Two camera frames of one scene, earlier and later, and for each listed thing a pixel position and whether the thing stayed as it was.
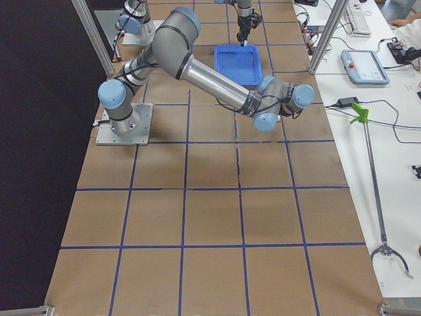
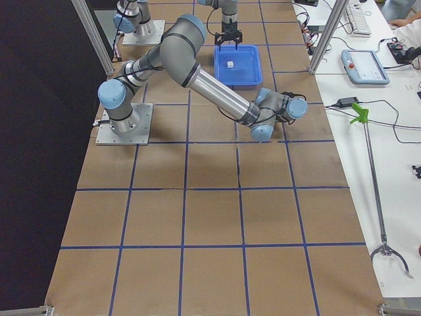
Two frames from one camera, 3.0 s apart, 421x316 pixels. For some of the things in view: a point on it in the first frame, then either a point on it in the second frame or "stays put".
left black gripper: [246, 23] to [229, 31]
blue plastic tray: [242, 64] stays put
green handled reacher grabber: [385, 248] stays put
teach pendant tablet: [363, 67] stays put
